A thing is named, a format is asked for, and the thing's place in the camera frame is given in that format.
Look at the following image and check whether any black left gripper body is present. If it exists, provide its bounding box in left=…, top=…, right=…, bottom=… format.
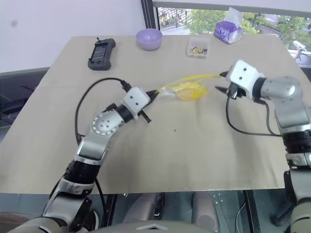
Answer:
left=138, top=92, right=156, bottom=115

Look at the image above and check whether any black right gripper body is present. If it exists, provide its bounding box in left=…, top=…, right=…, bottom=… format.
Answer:
left=226, top=82, right=245, bottom=100

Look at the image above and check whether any clear yellow-zipper plastic bag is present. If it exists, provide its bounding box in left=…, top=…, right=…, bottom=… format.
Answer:
left=156, top=73, right=221, bottom=101

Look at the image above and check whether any clear box of coloured pieces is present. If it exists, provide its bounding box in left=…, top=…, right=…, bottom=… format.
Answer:
left=186, top=36, right=211, bottom=59

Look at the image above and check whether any purple tissue pack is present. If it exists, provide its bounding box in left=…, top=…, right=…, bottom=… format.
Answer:
left=213, top=7, right=243, bottom=45

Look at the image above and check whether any purple plastic bowl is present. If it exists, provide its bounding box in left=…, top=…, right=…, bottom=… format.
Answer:
left=136, top=28, right=163, bottom=51

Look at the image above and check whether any black handheld controller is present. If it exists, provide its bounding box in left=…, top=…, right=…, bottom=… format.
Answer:
left=87, top=36, right=116, bottom=71

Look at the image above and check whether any dark rounded grey shape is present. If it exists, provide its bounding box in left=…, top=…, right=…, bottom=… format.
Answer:
left=191, top=191, right=220, bottom=227

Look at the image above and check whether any grey robot torso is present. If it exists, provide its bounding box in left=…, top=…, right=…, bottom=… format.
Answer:
left=9, top=215, right=221, bottom=233

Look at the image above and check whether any black table leg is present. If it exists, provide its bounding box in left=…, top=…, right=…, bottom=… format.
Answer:
left=243, top=190, right=259, bottom=233

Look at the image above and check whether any dark grey chair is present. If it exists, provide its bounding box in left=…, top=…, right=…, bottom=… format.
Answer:
left=0, top=66, right=51, bottom=127

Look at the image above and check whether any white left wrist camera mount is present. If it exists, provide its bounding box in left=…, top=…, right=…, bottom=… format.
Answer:
left=122, top=87, right=151, bottom=121

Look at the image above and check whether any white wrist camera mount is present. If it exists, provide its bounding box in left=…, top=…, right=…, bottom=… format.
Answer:
left=225, top=60, right=265, bottom=100
left=122, top=87, right=151, bottom=121

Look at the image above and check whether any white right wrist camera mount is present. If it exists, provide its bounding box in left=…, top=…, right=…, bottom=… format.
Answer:
left=225, top=60, right=265, bottom=100

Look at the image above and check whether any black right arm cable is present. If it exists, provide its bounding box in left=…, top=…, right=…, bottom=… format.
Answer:
left=225, top=89, right=284, bottom=137

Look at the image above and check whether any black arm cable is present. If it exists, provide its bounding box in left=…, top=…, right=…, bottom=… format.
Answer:
left=225, top=89, right=284, bottom=137
left=75, top=77, right=133, bottom=146

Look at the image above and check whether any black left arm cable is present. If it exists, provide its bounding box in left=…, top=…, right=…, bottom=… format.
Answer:
left=75, top=77, right=133, bottom=146

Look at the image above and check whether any white outdoor security camera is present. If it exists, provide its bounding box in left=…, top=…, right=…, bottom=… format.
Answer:
left=292, top=40, right=307, bottom=61

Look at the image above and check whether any dark window frame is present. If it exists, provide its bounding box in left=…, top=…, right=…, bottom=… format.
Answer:
left=140, top=0, right=159, bottom=30

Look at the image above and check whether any thin white cable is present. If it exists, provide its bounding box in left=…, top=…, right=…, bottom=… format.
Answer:
left=236, top=200, right=246, bottom=226

